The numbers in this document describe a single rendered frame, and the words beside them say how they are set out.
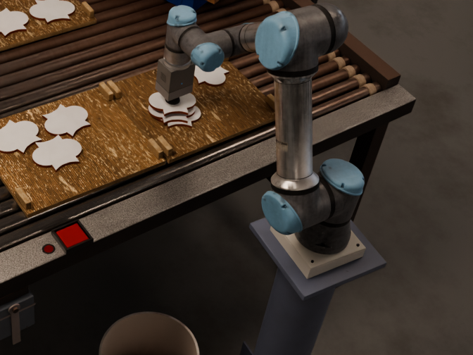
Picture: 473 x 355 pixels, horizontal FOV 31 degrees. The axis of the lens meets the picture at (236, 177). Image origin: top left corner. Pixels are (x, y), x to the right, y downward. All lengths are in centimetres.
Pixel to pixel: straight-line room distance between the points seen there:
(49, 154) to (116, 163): 18
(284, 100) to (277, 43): 14
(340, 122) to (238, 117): 32
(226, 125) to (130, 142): 29
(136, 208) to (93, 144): 24
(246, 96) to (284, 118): 64
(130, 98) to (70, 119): 20
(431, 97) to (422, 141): 35
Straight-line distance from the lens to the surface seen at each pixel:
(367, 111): 268
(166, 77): 238
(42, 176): 229
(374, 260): 232
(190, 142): 241
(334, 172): 211
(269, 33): 189
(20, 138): 238
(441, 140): 414
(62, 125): 242
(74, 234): 217
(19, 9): 285
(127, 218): 222
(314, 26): 190
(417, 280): 350
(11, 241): 217
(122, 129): 242
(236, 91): 260
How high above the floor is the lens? 258
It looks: 45 degrees down
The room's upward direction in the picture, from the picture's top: 12 degrees clockwise
